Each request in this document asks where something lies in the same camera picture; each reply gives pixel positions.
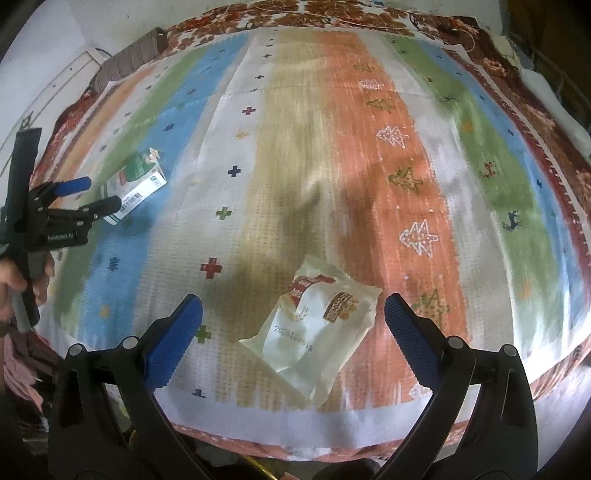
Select green and white milk carton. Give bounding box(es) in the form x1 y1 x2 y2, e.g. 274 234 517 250
102 148 168 227

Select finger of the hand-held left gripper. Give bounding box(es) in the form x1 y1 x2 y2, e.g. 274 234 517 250
34 176 92 200
78 196 123 228

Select grey ribbed cushion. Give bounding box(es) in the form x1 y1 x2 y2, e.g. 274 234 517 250
95 28 168 92

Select person's left hand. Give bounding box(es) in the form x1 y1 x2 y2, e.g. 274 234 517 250
0 251 55 308

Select pink cloth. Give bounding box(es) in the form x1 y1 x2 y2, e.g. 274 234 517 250
0 330 62 418

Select brown floral blanket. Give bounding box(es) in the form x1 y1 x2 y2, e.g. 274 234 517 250
30 0 591 467

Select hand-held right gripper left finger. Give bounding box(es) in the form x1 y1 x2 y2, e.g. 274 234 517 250
47 293 214 480

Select brown wooden furniture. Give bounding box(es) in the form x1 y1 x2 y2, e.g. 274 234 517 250
501 0 591 70

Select cream snack packet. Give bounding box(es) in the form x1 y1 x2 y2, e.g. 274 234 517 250
239 256 383 407

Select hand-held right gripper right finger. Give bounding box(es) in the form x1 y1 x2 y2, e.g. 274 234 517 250
378 292 539 480

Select white bed headboard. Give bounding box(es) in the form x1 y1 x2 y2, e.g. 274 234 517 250
0 48 112 160

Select colourful striped mat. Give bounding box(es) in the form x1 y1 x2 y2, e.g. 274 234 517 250
55 25 591 450

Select black cable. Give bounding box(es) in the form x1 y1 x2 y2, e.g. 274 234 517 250
409 11 468 38

